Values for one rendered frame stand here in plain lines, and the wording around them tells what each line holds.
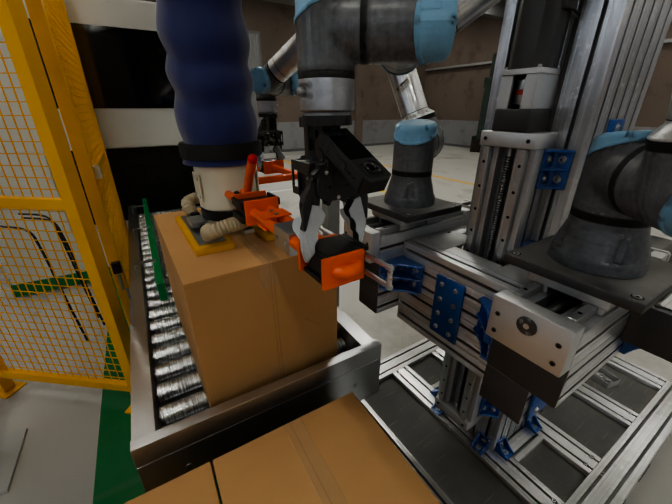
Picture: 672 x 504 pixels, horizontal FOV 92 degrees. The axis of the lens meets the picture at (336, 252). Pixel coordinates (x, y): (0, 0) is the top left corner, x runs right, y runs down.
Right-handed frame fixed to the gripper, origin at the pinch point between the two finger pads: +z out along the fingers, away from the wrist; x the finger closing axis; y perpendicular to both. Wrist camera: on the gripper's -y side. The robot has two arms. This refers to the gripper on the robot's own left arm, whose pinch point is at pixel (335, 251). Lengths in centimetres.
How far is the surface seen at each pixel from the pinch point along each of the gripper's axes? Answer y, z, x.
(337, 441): 6, 55, -4
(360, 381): 23, 60, -24
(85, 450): 93, 108, 65
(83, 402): 123, 108, 67
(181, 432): 25, 49, 28
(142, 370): 53, 49, 34
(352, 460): 1, 55, -4
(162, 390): 47, 54, 30
